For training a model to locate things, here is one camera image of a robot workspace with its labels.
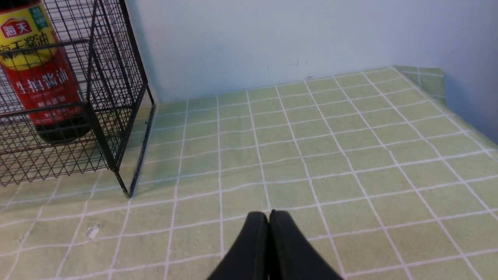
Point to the black wire mesh shelf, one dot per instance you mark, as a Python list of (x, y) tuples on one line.
[(100, 45)]

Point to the light soy sauce bottle red label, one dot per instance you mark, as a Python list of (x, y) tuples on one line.
[(39, 72)]

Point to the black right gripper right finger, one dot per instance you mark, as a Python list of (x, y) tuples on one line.
[(291, 255)]

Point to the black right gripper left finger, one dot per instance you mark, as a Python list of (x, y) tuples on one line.
[(246, 259)]

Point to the green checkered tablecloth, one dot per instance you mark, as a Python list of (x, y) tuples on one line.
[(381, 178)]

